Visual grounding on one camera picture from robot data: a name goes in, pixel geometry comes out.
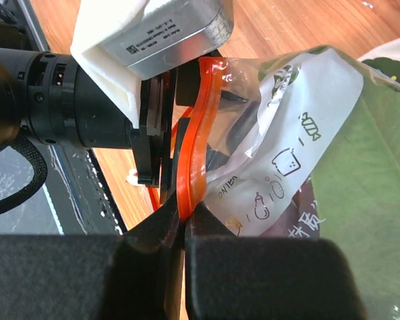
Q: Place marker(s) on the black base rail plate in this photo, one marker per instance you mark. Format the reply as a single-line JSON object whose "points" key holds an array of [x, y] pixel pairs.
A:
{"points": [[75, 198]]}

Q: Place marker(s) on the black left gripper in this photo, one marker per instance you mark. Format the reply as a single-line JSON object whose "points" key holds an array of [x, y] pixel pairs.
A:
{"points": [[50, 99]]}

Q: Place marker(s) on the clear zip top bag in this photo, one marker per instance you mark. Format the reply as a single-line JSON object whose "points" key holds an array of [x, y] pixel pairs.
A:
{"points": [[257, 131]]}

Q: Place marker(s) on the green plush vegetable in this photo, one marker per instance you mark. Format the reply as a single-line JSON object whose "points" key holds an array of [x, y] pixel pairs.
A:
{"points": [[357, 188]]}

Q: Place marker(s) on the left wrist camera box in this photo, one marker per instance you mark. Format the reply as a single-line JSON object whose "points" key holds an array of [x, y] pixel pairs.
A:
{"points": [[120, 43]]}

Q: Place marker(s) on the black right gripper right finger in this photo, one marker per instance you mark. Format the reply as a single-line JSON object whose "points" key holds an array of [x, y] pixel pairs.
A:
{"points": [[229, 277]]}

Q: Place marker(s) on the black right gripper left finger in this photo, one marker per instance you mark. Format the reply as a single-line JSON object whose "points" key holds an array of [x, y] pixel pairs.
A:
{"points": [[136, 275]]}

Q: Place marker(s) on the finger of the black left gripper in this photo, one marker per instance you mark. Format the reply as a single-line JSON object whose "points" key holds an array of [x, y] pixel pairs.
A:
{"points": [[176, 156], [188, 83]]}

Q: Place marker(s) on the cartoon print children's garment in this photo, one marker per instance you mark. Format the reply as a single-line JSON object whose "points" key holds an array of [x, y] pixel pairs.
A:
{"points": [[385, 58]]}

